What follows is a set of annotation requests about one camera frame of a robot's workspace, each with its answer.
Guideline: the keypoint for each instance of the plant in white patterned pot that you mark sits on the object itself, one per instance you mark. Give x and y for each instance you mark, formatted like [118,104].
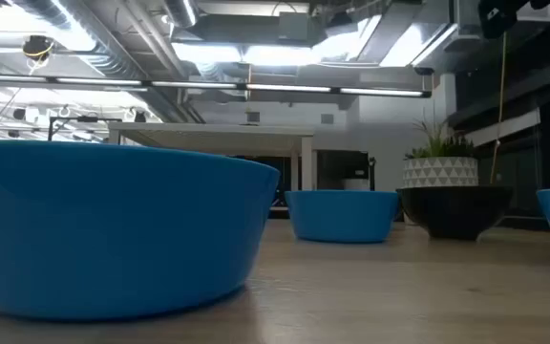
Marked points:
[439,172]

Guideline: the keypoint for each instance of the white perforated metal shelf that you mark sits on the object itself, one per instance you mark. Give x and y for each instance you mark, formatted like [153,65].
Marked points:
[208,136]

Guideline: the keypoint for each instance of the long ceiling light strip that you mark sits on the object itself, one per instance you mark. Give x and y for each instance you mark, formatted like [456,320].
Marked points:
[194,85]

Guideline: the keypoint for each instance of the black aluminium table frame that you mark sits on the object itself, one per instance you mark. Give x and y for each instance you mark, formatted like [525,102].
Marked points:
[523,223]

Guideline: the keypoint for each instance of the black equipment cabinet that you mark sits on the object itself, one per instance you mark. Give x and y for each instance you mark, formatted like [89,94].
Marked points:
[346,167]

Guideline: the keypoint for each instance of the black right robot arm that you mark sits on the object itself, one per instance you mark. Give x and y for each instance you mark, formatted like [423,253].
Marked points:
[542,4]

